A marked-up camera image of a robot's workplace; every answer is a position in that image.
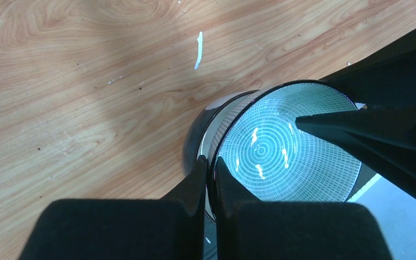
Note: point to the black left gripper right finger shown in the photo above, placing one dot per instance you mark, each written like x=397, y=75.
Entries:
x=248, y=228

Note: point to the white bowl green dashes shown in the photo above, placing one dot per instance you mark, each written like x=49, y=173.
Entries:
x=256, y=136

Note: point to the dark teal bowl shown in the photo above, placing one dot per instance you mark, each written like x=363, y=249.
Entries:
x=202, y=131

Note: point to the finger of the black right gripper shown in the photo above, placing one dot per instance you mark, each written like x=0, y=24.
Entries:
x=383, y=139
x=385, y=78

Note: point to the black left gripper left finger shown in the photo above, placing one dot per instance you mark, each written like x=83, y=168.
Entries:
x=171, y=227

